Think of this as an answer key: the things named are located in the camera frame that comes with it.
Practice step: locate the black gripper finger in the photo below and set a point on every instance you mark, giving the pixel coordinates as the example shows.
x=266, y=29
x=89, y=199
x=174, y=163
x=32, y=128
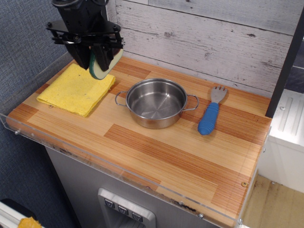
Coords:
x=81, y=54
x=103, y=56

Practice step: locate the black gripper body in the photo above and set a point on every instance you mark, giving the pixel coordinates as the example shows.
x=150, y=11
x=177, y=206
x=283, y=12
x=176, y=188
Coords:
x=84, y=24

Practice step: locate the toy avocado half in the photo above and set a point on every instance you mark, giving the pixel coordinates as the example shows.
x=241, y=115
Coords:
x=95, y=69

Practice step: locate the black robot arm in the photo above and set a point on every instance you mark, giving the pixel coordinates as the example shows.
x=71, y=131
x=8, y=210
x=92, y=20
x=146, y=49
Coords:
x=71, y=2

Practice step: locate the yellow folded cloth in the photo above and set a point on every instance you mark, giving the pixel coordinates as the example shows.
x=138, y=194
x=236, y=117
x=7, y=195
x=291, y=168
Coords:
x=76, y=91

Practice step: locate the small steel pot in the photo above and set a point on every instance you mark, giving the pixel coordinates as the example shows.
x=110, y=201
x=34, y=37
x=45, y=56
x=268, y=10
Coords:
x=156, y=103

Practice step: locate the grey toy fridge cabinet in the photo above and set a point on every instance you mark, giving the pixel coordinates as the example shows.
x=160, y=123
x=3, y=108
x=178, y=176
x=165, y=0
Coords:
x=81, y=183

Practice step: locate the silver dispenser button panel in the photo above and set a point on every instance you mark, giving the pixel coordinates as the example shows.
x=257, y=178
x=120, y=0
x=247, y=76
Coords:
x=119, y=212

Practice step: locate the white side cabinet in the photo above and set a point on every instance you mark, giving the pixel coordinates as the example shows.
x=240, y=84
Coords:
x=282, y=157

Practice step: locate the black left frame post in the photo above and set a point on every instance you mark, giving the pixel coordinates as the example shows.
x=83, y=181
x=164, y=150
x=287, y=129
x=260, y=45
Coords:
x=105, y=12

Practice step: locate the black frame post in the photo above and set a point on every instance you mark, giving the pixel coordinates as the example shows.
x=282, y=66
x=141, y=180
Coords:
x=105, y=12
x=287, y=66

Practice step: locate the clear acrylic guard rail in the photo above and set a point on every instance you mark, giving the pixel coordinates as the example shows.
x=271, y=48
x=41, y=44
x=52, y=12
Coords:
x=207, y=174

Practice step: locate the blue handled metal fork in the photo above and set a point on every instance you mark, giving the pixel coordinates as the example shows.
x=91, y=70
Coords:
x=208, y=121

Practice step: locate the black right frame post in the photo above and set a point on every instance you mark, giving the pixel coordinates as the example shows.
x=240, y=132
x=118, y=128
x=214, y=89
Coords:
x=287, y=66

